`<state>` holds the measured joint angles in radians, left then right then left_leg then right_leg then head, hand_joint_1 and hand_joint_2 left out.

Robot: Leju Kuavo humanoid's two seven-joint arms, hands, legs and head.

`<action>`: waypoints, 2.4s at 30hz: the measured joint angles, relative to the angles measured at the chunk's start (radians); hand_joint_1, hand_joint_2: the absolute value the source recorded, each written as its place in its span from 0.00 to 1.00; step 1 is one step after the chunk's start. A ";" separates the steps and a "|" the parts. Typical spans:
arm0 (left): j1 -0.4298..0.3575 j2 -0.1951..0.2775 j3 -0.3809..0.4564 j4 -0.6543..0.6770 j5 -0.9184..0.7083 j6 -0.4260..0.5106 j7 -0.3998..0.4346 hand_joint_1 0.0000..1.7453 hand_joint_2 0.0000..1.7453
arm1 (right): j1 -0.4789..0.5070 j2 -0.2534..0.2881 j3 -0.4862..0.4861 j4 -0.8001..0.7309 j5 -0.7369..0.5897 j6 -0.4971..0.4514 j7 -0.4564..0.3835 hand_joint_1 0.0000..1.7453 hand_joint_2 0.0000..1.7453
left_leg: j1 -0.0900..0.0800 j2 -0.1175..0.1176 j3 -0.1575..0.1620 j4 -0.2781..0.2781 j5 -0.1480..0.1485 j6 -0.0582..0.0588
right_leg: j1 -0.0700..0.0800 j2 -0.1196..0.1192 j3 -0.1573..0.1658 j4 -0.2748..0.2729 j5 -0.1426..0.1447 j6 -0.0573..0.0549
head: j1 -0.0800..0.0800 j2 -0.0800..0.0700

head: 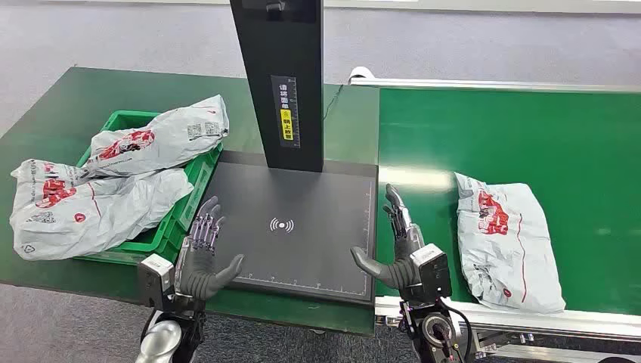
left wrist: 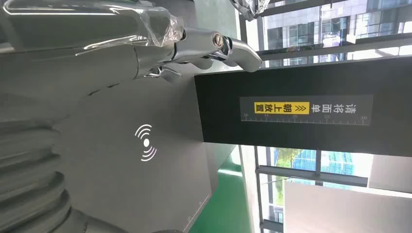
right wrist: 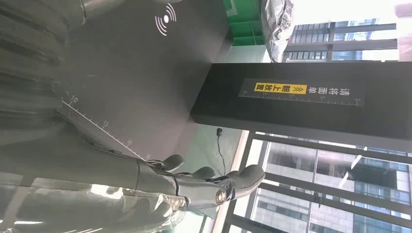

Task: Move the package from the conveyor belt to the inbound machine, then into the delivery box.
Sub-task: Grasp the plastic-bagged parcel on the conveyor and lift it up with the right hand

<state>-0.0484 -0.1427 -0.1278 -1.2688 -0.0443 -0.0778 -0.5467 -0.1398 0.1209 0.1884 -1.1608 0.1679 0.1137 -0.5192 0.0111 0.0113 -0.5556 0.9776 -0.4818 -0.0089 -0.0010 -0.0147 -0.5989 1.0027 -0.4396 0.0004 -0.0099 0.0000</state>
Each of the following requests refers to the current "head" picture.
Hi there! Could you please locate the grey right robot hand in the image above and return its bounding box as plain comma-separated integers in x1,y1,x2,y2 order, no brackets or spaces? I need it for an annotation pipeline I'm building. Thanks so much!
349,183,426,293

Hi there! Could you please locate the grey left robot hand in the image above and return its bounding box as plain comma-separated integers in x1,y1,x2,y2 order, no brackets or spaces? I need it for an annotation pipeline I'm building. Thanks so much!
174,195,246,303

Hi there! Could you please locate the grey mailer bag red stripe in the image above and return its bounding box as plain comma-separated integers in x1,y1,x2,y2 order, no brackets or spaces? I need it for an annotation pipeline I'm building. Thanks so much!
454,172,567,315

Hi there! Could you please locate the green conveyor belt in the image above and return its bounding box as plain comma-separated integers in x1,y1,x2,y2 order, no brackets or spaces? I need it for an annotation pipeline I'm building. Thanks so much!
375,87,641,317

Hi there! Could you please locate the green plastic crate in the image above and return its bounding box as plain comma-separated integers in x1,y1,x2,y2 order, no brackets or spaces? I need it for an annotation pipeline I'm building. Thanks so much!
73,110,225,266

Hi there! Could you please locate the large grey mailer bag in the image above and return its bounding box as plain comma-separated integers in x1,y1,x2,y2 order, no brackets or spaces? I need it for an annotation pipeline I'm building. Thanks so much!
8,159,195,262

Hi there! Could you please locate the grey mailer bag with barcodes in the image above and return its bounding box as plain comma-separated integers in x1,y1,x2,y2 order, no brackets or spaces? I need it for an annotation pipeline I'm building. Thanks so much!
79,95,231,178

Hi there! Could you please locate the black yellow column label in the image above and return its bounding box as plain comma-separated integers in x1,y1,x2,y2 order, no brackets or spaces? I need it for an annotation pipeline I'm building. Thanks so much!
271,75,302,149

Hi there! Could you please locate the green work table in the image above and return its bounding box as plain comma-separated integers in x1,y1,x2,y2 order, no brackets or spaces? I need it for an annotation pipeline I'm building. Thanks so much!
0,66,380,337

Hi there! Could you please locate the black scanner column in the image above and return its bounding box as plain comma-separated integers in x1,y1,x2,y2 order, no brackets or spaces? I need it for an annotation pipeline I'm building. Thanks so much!
229,0,325,173

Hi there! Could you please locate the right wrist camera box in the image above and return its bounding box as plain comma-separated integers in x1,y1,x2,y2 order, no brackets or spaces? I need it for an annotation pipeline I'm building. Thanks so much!
409,244,454,303

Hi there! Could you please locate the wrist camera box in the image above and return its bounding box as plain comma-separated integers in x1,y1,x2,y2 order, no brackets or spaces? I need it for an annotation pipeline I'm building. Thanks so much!
138,253,177,309
409,244,454,303

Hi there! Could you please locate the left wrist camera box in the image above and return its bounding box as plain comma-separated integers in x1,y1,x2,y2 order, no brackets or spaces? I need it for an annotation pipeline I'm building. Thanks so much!
138,253,177,309

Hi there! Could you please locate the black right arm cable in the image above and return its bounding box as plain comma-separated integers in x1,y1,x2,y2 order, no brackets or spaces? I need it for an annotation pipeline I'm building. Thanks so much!
439,299,474,363

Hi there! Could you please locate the black scanner base plate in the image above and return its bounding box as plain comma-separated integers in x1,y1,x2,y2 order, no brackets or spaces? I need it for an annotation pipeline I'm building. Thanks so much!
200,150,379,306

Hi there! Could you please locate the aluminium conveyor frame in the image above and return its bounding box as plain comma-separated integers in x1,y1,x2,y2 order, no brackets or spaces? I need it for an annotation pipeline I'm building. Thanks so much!
348,75,641,363

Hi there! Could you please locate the thin black table cable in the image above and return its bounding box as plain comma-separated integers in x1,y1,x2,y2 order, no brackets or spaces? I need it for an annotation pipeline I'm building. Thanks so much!
323,84,345,121

